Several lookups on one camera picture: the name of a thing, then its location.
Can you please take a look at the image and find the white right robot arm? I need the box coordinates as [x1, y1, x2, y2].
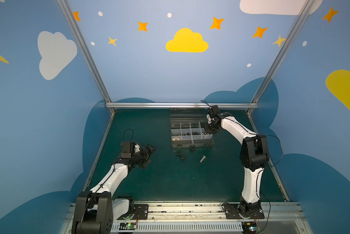
[204, 105, 270, 215]

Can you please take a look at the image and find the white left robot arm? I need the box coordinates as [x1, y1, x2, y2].
[71, 141, 156, 234]

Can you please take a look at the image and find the clear plastic organizer box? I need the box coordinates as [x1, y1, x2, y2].
[170, 108, 214, 149]

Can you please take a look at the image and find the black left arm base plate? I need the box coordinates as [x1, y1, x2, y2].
[118, 204, 149, 220]

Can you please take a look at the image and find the aluminium frame rail back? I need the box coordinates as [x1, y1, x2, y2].
[105, 102, 259, 109]

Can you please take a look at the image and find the aluminium frame post left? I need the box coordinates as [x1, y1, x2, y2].
[57, 0, 115, 115]

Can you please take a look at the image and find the aluminium frame post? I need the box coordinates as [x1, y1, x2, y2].
[57, 0, 115, 115]
[250, 0, 315, 108]

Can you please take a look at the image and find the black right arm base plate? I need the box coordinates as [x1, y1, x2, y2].
[221, 202, 265, 219]

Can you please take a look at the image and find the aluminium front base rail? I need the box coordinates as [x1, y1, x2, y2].
[59, 201, 313, 234]

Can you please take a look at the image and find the aluminium frame post right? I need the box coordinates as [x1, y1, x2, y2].
[250, 0, 315, 108]

